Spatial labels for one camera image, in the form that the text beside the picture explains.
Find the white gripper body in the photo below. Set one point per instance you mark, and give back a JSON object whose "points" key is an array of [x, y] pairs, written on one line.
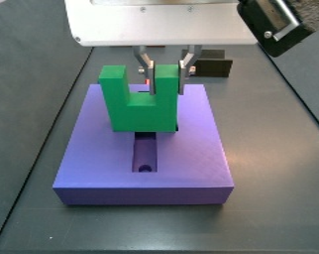
{"points": [[153, 23]]}

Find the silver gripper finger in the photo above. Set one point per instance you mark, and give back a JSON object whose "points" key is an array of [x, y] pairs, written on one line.
{"points": [[185, 63], [147, 66]]}

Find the green U-shaped block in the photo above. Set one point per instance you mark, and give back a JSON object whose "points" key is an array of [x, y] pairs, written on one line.
{"points": [[137, 111]]}

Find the black fixture stand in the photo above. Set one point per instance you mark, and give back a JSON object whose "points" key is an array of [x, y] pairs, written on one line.
{"points": [[212, 64]]}

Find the purple board with cross slot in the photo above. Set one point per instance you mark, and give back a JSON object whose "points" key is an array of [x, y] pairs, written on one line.
{"points": [[180, 168]]}

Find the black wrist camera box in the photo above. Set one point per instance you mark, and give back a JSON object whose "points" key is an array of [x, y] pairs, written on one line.
{"points": [[280, 23]]}

